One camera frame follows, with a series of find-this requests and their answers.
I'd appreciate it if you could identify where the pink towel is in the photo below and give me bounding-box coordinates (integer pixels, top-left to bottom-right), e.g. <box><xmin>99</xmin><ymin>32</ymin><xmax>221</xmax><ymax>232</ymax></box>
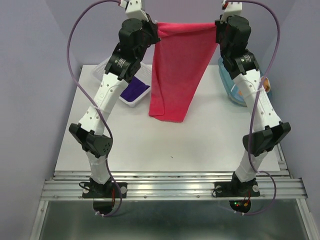
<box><xmin>148</xmin><ymin>22</ymin><xmax>217</xmax><ymax>123</ymax></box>

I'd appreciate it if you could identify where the purple towel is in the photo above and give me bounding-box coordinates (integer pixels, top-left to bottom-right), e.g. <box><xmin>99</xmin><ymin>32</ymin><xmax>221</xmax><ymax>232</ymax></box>
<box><xmin>120</xmin><ymin>76</ymin><xmax>150</xmax><ymax>103</ymax></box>

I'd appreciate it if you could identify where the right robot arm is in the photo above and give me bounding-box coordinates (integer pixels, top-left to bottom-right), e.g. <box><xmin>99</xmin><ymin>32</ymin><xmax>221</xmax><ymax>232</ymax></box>
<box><xmin>214</xmin><ymin>15</ymin><xmax>291</xmax><ymax>198</ymax></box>

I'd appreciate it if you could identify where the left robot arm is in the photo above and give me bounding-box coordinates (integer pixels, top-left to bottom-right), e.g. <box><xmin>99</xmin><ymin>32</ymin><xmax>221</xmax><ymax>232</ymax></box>
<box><xmin>69</xmin><ymin>18</ymin><xmax>160</xmax><ymax>197</ymax></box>

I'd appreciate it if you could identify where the white perforated plastic basket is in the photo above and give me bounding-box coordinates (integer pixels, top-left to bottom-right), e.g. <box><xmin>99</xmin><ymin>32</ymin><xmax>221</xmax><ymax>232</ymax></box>
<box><xmin>91</xmin><ymin>57</ymin><xmax>152</xmax><ymax>108</ymax></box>

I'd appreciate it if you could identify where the teal translucent plastic tub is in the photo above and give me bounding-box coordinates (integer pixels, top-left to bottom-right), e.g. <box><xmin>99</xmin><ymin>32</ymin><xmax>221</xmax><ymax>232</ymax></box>
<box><xmin>218</xmin><ymin>57</ymin><xmax>247</xmax><ymax>107</ymax></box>

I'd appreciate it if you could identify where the orange patterned towel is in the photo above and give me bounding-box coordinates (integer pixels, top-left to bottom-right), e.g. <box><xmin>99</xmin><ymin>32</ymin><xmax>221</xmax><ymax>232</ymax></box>
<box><xmin>261</xmin><ymin>76</ymin><xmax>271</xmax><ymax>93</ymax></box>

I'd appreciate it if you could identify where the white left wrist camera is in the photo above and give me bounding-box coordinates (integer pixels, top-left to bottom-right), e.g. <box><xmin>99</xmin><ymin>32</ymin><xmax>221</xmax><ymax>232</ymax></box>
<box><xmin>118</xmin><ymin>0</ymin><xmax>149</xmax><ymax>22</ymax></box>

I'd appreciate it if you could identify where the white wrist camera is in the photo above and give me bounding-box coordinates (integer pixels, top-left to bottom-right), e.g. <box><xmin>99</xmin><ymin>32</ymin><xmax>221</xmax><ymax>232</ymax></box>
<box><xmin>118</xmin><ymin>0</ymin><xmax>149</xmax><ymax>22</ymax></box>
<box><xmin>220</xmin><ymin>0</ymin><xmax>243</xmax><ymax>22</ymax></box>

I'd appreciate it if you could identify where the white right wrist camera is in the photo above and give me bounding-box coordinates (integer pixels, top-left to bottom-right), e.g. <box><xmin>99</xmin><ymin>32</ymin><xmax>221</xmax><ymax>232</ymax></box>
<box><xmin>220</xmin><ymin>0</ymin><xmax>243</xmax><ymax>22</ymax></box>

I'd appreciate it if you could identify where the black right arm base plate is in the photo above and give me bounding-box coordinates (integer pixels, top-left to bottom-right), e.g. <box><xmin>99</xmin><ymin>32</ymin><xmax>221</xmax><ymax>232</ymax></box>
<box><xmin>213</xmin><ymin>181</ymin><xmax>261</xmax><ymax>198</ymax></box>

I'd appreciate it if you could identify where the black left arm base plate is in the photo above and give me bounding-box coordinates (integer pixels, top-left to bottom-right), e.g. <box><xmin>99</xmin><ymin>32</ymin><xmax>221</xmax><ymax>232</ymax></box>
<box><xmin>79</xmin><ymin>181</ymin><xmax>120</xmax><ymax>199</ymax></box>

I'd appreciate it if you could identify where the aluminium mounting rail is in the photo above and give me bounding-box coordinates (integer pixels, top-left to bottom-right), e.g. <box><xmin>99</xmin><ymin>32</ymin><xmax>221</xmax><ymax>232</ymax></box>
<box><xmin>40</xmin><ymin>170</ymin><xmax>308</xmax><ymax>201</ymax></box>

